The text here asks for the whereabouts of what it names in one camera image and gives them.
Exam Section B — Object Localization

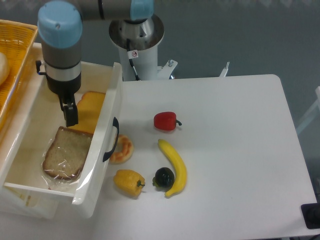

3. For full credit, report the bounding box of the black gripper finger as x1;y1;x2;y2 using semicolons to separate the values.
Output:
62;103;79;127

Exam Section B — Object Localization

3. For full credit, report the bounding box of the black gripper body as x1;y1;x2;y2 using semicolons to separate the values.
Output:
46;73;81;110

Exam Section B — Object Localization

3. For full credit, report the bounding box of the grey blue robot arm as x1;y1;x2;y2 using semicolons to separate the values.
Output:
36;0;154;127

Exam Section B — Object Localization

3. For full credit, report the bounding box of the open white drawer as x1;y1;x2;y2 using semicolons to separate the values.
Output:
4;62;123;218

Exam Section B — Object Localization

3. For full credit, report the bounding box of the white drawer cabinet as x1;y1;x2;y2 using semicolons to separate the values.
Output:
0;43;58;219

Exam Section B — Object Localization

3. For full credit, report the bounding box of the yellow cake slice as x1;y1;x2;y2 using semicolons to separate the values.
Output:
69;91;105;135

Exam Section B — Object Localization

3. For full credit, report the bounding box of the wrapped brown bread slice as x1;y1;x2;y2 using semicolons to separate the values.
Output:
42;126;93;180

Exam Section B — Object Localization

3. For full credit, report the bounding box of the glazed bagel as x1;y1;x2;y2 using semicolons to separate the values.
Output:
109;134;135;165

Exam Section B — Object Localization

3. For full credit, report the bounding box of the white bun in basket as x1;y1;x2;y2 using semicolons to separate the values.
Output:
0;52;10;85

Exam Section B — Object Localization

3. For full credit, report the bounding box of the orange wicker basket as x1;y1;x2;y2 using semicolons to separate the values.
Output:
0;19;38;128

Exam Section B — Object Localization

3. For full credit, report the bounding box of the yellow bell pepper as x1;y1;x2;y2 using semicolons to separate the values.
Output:
113;169;145;197

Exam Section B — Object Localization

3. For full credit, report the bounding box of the red bell pepper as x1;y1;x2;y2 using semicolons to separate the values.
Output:
153;111;182;131

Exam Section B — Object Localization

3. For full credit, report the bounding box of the dark green round fruit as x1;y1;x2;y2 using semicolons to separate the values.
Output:
152;167;175;189

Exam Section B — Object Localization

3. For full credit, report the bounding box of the black device at edge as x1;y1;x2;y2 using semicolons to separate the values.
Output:
300;203;320;230

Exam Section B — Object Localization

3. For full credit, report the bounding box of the black drawer handle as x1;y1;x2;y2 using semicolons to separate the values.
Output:
102;117;120;163

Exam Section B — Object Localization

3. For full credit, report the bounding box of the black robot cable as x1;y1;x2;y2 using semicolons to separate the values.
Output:
126;38;141;81

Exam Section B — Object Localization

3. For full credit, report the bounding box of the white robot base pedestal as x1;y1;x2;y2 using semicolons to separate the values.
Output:
109;14;178;82

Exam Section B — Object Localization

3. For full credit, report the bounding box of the white frame at right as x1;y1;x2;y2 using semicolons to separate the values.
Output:
295;86;320;135

